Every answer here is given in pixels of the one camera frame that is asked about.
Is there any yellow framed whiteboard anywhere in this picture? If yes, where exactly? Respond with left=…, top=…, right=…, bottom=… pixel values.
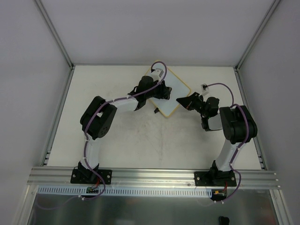
left=145, top=61, right=191, bottom=118

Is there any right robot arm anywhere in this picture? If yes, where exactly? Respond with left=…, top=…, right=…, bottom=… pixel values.
left=176, top=92, right=258, bottom=187

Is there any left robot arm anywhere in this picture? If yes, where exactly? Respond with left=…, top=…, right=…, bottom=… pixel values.
left=71, top=76, right=172, bottom=184

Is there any black object on floor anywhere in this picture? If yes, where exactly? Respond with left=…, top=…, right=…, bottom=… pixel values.
left=219, top=216, right=230, bottom=225

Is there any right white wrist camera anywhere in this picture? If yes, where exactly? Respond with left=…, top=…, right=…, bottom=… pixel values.
left=201, top=84, right=209, bottom=96

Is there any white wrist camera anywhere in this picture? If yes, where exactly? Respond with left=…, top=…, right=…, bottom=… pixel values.
left=201, top=84, right=209, bottom=96
left=149, top=68, right=164, bottom=81

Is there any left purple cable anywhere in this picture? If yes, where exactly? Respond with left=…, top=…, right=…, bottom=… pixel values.
left=35, top=60, right=168, bottom=210

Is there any purple cable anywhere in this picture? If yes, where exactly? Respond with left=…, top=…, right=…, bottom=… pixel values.
left=35, top=60, right=168, bottom=210
left=206, top=82, right=253, bottom=204

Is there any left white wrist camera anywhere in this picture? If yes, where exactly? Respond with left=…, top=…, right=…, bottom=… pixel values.
left=149, top=68, right=164, bottom=81

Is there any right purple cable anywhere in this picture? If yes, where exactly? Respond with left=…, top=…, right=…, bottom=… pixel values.
left=206, top=82, right=253, bottom=204

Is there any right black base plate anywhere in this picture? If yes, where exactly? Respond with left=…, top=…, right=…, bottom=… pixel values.
left=194, top=170, right=237, bottom=187

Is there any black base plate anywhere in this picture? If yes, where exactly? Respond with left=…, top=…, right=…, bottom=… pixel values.
left=70, top=168, right=113, bottom=185
left=194, top=170, right=237, bottom=187

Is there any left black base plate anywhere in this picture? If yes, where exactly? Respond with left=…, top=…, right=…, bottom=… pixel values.
left=70, top=168, right=113, bottom=185

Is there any right aluminium frame post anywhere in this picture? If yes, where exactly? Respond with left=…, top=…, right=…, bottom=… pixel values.
left=235, top=0, right=281, bottom=71

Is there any aluminium frame post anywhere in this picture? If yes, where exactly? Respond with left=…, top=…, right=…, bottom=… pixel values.
left=33, top=0, right=74, bottom=68
left=235, top=0, right=281, bottom=71

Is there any white slotted cable duct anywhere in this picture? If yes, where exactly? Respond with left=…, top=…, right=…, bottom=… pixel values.
left=37, top=186, right=212, bottom=198

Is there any left aluminium frame post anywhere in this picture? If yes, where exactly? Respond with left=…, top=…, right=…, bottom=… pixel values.
left=33, top=0, right=74, bottom=68

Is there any aluminium front rail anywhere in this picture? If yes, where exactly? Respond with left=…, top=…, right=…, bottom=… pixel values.
left=27, top=166, right=282, bottom=189

